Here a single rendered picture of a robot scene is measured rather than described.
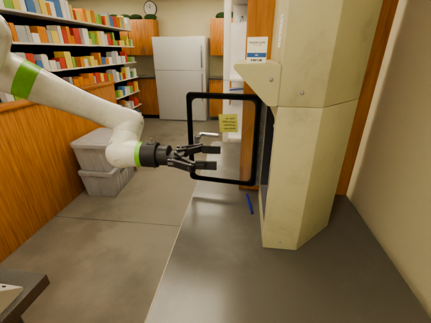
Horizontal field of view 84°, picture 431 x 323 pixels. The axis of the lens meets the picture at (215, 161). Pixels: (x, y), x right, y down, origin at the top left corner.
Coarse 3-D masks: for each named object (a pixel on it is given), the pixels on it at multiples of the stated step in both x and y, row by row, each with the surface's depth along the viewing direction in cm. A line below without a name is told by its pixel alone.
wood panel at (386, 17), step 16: (256, 0) 82; (272, 0) 82; (384, 0) 78; (256, 16) 84; (272, 16) 84; (384, 16) 80; (256, 32) 86; (272, 32) 86; (384, 32) 82; (384, 48) 84; (368, 64) 87; (368, 80) 89; (368, 96) 91; (368, 112) 93; (352, 128) 97; (352, 144) 99; (352, 160) 102; (336, 192) 109
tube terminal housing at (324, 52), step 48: (288, 0) 52; (336, 0) 50; (288, 48) 55; (336, 48) 54; (288, 96) 59; (336, 96) 62; (288, 144) 64; (336, 144) 71; (288, 192) 70; (288, 240) 78
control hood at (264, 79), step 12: (240, 60) 77; (240, 72) 58; (252, 72) 58; (264, 72) 58; (276, 72) 57; (252, 84) 59; (264, 84) 59; (276, 84) 58; (264, 96) 60; (276, 96) 60
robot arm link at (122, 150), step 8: (112, 136) 86; (120, 136) 85; (128, 136) 86; (136, 136) 88; (112, 144) 83; (120, 144) 83; (128, 144) 84; (136, 144) 84; (112, 152) 82; (120, 152) 82; (128, 152) 83; (136, 152) 82; (112, 160) 83; (120, 160) 83; (128, 160) 83; (136, 160) 83
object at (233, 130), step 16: (192, 112) 99; (208, 112) 97; (224, 112) 96; (240, 112) 94; (208, 128) 100; (224, 128) 98; (240, 128) 97; (208, 144) 103; (224, 144) 101; (240, 144) 100; (208, 160) 106; (224, 160) 104; (240, 160) 103; (208, 176) 110; (224, 176) 108; (240, 176) 106; (256, 176) 104
